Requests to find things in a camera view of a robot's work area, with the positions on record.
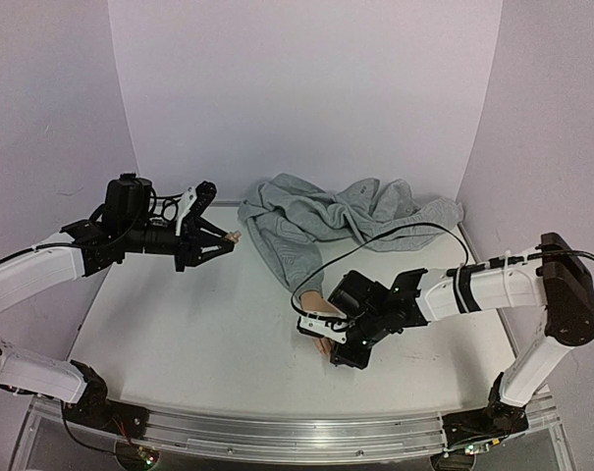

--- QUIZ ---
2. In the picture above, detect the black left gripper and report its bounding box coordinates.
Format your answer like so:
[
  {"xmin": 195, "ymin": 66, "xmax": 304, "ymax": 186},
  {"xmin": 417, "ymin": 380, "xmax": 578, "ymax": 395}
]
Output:
[{"xmin": 123, "ymin": 217, "xmax": 236, "ymax": 272}]

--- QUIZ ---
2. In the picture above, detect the nail polish bottle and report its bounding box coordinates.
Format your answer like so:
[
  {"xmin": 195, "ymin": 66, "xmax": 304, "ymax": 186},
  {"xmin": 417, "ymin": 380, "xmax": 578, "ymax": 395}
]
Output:
[{"xmin": 226, "ymin": 231, "xmax": 242, "ymax": 243}]

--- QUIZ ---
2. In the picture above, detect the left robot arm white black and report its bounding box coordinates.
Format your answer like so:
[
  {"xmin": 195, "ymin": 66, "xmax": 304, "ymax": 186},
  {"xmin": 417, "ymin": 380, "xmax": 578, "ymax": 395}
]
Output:
[{"xmin": 0, "ymin": 173, "xmax": 241, "ymax": 429}]

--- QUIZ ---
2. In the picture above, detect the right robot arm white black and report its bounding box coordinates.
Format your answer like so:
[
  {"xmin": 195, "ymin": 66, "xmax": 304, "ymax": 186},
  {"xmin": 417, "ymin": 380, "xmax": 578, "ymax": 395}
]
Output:
[{"xmin": 328, "ymin": 233, "xmax": 594, "ymax": 448}]

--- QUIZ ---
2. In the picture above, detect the mannequin hand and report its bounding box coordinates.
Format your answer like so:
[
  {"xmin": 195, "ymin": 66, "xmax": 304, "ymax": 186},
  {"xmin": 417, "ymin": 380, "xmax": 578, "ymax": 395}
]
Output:
[{"xmin": 299, "ymin": 290, "xmax": 341, "ymax": 359}]

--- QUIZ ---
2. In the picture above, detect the grey sweatshirt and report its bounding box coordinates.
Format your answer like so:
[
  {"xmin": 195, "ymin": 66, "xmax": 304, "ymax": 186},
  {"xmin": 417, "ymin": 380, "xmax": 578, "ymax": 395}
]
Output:
[{"xmin": 238, "ymin": 174, "xmax": 464, "ymax": 296}]

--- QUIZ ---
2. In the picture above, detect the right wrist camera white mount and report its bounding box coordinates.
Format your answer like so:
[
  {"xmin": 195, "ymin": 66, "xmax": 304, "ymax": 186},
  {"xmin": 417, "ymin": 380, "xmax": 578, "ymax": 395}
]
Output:
[{"xmin": 297, "ymin": 313, "xmax": 350, "ymax": 343}]

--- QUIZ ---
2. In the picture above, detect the black right camera cable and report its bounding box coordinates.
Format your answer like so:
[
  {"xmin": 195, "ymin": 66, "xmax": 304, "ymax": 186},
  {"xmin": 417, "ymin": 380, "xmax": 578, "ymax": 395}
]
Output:
[{"xmin": 290, "ymin": 223, "xmax": 469, "ymax": 325}]

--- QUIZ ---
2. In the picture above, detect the aluminium front rail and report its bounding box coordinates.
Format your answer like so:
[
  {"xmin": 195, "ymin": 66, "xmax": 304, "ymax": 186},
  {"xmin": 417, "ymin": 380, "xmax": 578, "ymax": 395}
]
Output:
[{"xmin": 60, "ymin": 401, "xmax": 528, "ymax": 455}]

